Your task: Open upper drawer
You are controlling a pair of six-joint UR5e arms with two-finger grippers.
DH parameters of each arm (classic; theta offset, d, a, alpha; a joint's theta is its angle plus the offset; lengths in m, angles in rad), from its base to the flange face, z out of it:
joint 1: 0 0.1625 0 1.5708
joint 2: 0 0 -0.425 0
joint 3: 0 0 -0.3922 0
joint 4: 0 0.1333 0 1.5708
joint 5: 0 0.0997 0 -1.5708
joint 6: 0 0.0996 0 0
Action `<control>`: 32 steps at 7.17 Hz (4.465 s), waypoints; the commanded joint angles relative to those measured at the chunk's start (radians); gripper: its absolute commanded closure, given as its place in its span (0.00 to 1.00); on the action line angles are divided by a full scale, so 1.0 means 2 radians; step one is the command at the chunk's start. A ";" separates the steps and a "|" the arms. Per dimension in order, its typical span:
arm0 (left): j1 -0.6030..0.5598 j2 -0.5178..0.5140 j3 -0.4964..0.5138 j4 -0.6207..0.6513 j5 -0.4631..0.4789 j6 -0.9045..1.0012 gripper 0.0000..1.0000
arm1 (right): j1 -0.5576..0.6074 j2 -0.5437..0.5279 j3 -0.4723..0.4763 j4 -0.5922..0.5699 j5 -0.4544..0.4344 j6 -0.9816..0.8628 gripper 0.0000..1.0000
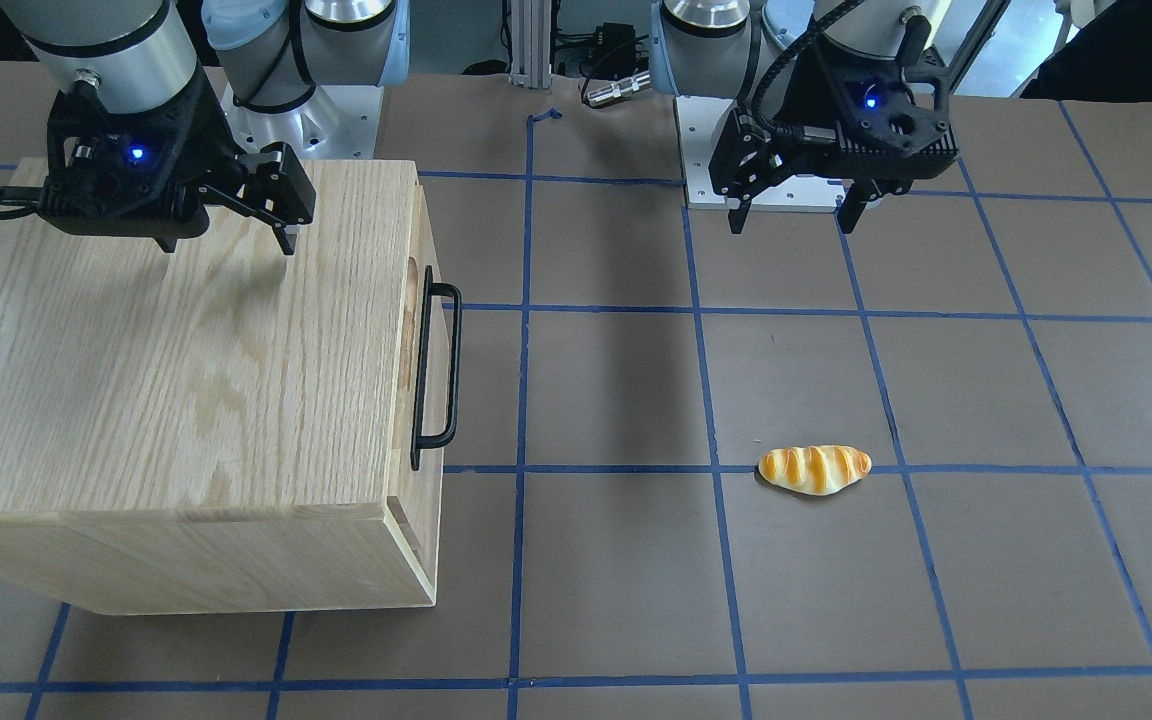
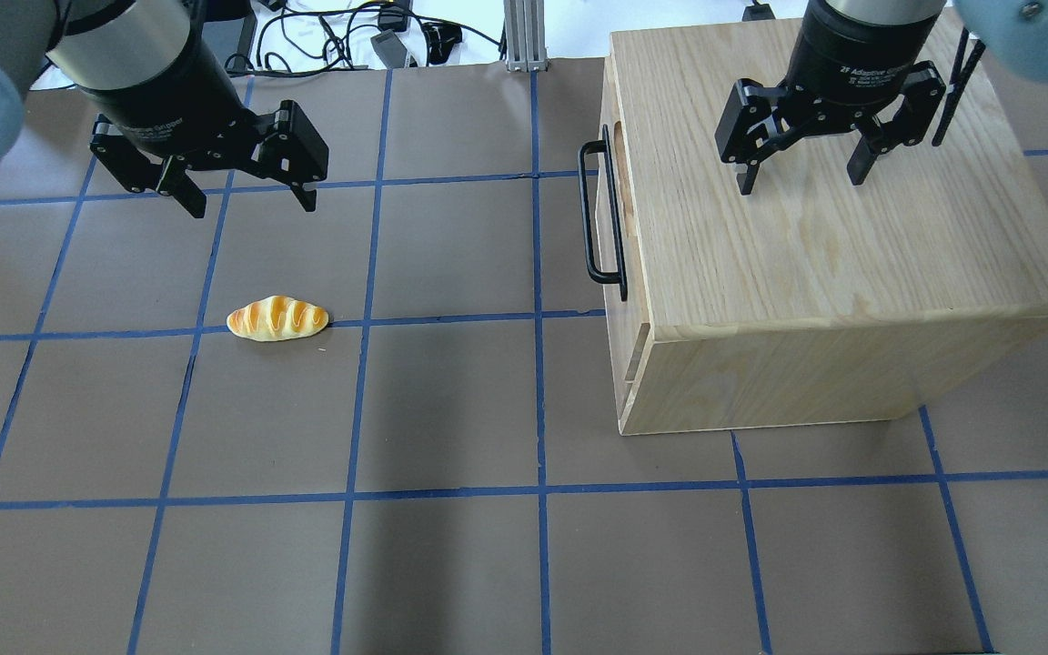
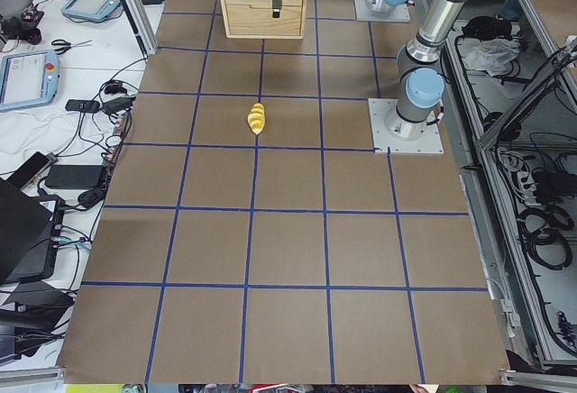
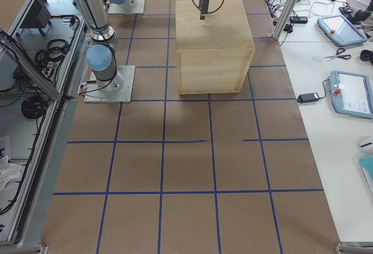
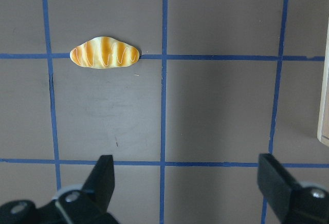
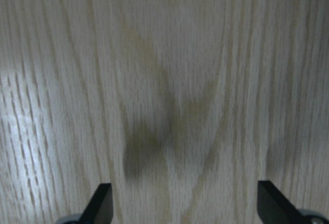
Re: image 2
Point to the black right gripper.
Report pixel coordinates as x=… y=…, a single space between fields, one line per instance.
x=855 y=56

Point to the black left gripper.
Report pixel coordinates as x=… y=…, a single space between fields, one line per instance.
x=158 y=97

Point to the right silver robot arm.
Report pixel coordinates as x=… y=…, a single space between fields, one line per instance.
x=1016 y=32

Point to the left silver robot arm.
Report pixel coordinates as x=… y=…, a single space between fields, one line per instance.
x=28 y=32

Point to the wooden drawer cabinet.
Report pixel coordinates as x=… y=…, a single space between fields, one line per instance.
x=810 y=301

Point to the toy bread loaf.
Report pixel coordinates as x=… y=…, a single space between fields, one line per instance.
x=277 y=318

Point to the aluminium frame post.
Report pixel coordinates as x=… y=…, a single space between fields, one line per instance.
x=524 y=43

